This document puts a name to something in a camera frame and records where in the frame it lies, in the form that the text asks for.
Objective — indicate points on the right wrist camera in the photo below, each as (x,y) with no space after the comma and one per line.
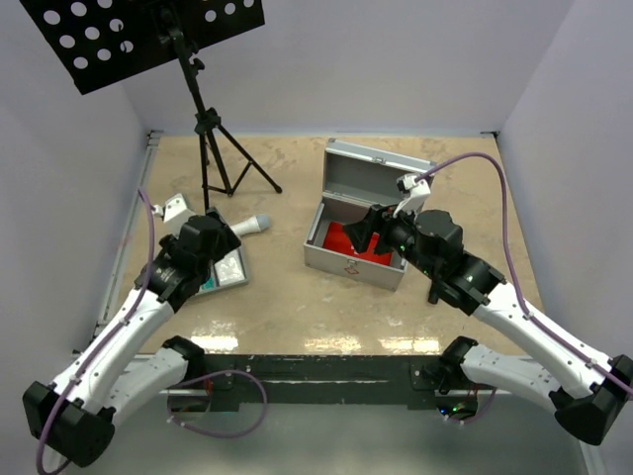
(414,193)

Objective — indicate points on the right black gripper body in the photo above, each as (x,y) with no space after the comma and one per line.
(404,241)

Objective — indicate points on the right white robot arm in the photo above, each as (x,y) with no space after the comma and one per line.
(583,388)

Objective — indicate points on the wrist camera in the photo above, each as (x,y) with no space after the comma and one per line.
(174,213)
(414,193)

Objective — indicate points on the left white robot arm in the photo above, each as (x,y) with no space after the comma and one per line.
(69,414)

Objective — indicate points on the grey metal case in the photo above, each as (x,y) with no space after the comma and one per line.
(354,178)

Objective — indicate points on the grey compartment tray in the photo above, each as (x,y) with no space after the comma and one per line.
(221,288)

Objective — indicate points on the white gauze pad packet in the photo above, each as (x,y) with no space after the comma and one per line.
(229,270)

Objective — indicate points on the black perforated music stand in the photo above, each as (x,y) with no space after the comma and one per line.
(102,43)

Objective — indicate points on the red first aid pouch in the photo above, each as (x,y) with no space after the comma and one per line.
(336,240)

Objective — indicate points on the black flashlight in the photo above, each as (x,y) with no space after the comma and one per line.
(433,297)

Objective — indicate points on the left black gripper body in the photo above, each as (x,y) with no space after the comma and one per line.
(227,241)

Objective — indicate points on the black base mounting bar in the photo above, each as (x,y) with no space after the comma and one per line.
(412,381)

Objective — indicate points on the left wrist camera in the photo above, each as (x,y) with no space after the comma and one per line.
(174,213)

